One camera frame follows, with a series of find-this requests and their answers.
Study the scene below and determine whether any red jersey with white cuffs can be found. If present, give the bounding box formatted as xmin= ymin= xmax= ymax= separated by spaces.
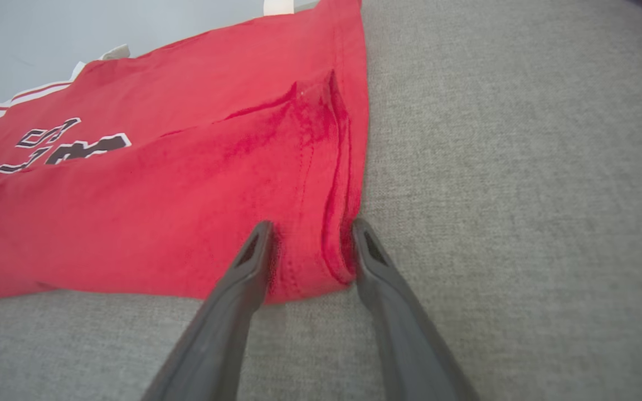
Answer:
xmin=0 ymin=0 xmax=370 ymax=305

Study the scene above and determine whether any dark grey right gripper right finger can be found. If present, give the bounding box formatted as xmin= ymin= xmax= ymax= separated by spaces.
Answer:
xmin=352 ymin=218 xmax=479 ymax=401

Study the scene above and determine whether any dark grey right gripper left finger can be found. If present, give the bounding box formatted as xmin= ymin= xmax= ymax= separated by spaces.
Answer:
xmin=142 ymin=220 xmax=275 ymax=401

